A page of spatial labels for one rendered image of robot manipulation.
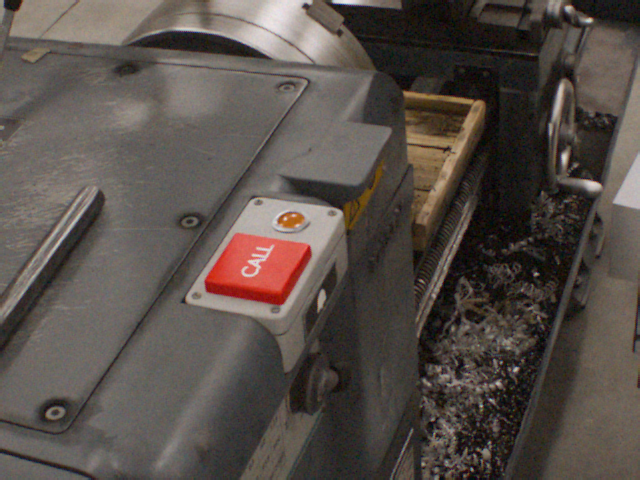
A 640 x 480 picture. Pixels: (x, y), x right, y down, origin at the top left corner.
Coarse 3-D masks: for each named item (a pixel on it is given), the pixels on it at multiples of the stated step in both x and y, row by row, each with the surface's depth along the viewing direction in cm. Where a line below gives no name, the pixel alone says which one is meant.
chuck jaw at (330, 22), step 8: (320, 0) 142; (304, 8) 137; (312, 8) 138; (320, 8) 141; (328, 8) 142; (312, 16) 137; (320, 16) 138; (328, 16) 141; (336, 16) 142; (320, 24) 137; (328, 24) 137; (336, 24) 139
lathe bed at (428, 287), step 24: (480, 96) 190; (480, 144) 190; (480, 168) 187; (456, 192) 181; (480, 192) 194; (456, 216) 177; (432, 240) 166; (456, 240) 184; (432, 264) 169; (432, 288) 172
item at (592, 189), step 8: (560, 184) 197; (568, 184) 196; (576, 184) 196; (584, 184) 195; (592, 184) 195; (568, 192) 197; (576, 192) 196; (584, 192) 195; (592, 192) 195; (600, 192) 195
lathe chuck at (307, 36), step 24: (168, 0) 140; (192, 0) 136; (216, 0) 134; (240, 0) 134; (264, 0) 135; (288, 0) 136; (144, 24) 136; (264, 24) 131; (288, 24) 133; (312, 24) 135; (312, 48) 132; (336, 48) 135; (360, 48) 138
